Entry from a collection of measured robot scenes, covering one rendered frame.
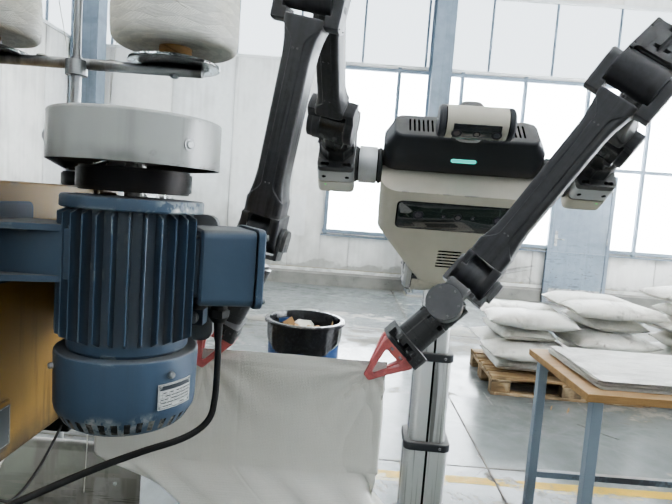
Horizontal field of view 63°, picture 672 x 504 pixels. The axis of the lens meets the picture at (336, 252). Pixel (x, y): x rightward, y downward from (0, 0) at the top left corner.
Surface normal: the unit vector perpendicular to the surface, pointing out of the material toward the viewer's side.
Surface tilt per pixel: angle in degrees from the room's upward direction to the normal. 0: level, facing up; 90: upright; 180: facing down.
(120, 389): 91
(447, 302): 75
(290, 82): 98
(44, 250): 90
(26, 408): 90
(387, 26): 90
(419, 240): 130
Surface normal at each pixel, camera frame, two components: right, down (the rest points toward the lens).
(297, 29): -0.22, 0.21
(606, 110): -0.45, 0.07
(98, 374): 0.03, 0.11
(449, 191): 0.02, -0.71
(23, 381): 1.00, 0.07
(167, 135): 0.58, 0.12
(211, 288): 0.40, 0.11
